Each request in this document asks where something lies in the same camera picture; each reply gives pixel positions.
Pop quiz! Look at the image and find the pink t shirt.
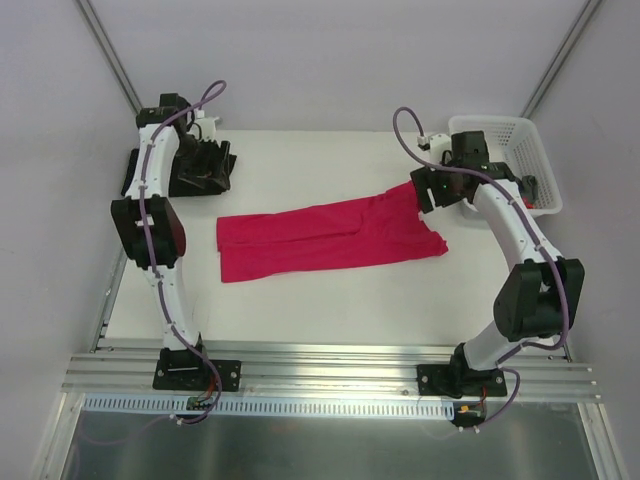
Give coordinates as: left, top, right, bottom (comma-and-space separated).
216, 182, 448, 283

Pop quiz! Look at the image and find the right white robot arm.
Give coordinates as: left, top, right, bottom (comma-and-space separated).
411, 131, 585, 395

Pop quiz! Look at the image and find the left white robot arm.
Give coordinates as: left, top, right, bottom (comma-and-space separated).
110, 93, 236, 388

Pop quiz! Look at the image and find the black folded t shirt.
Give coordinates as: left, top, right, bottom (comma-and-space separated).
119, 147, 239, 197

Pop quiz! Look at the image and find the white plastic basket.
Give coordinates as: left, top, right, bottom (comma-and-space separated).
448, 115, 563, 217

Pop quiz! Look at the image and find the grey t shirt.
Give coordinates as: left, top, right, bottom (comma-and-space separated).
518, 175, 538, 206

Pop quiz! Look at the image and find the right corner aluminium profile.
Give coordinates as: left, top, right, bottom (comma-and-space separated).
520, 0, 606, 119

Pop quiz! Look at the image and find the corner aluminium profile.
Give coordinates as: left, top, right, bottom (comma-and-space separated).
72, 0, 143, 118
520, 0, 606, 119

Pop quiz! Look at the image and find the left corner aluminium profile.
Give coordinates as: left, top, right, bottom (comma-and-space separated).
72, 0, 143, 118

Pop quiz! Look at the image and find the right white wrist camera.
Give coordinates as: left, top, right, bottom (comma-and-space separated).
417, 133, 451, 164

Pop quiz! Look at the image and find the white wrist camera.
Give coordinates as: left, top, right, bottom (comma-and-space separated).
417, 133, 451, 164
189, 109, 221, 141

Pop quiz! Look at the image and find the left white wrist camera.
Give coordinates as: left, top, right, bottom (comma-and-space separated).
189, 109, 221, 141

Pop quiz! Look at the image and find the left table edge rail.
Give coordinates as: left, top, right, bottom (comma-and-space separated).
89, 248, 128, 353

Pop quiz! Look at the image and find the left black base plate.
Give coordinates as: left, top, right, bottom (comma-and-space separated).
152, 357, 242, 392

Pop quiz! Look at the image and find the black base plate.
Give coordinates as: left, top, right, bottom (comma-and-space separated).
416, 364, 507, 399
152, 357, 242, 392

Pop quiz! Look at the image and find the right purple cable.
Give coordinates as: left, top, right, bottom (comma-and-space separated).
392, 106, 571, 435

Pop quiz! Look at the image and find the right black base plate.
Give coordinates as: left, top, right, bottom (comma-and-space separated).
416, 364, 507, 399

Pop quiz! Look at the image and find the aluminium mounting rail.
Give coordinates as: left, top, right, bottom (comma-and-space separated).
62, 339, 604, 403

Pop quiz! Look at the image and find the white slotted cable duct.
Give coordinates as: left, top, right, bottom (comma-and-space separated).
83, 394, 454, 420

